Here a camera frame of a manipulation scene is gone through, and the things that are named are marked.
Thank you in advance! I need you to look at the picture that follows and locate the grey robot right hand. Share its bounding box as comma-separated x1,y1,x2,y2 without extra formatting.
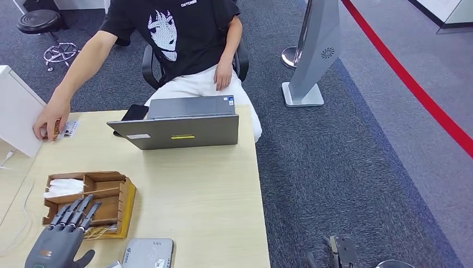
306,234,365,268

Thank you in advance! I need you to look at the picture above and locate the person's right hand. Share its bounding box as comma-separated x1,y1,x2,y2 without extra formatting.
32,99,71,142

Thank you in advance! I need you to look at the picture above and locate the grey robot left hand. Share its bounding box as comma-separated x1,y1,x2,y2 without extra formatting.
25,195,102,268

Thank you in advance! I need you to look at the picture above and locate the person's left hand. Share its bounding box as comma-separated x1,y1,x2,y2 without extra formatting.
213,59,234,92

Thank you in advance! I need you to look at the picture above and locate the yellow printed key card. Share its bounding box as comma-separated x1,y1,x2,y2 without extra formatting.
83,224,117,241

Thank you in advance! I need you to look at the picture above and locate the person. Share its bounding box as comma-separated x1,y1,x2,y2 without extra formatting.
32,0,263,143

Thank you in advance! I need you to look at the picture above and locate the white card stack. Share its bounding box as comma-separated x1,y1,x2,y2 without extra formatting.
44,178,86,199

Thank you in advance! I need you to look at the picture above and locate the wooden card organizer box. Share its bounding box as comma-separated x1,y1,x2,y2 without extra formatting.
41,170,137,241

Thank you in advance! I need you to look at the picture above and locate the grey card reader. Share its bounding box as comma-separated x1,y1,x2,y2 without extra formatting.
122,238,175,268

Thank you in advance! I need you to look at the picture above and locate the large white box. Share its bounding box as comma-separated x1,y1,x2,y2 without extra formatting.
0,65,47,158

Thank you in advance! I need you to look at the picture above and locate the grey laptop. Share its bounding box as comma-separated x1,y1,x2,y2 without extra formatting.
106,95,240,151

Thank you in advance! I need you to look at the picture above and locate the black phone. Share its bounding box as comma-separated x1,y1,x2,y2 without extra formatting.
121,104,150,122

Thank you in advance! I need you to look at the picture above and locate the grey kiosk stand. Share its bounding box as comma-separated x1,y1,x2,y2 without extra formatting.
282,0,342,108

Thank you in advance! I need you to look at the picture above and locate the black stool with chrome base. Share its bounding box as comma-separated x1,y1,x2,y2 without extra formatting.
16,9,80,73

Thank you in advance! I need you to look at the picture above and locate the white cabinet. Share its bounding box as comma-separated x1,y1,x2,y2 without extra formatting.
51,0,111,11

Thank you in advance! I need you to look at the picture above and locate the white counter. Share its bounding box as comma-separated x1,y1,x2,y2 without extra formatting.
408,0,473,35

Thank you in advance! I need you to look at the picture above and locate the white cable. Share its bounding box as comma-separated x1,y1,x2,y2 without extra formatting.
0,149,36,256

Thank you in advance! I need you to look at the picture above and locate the chrome stanchion post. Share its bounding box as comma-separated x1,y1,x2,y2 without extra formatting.
282,0,314,70

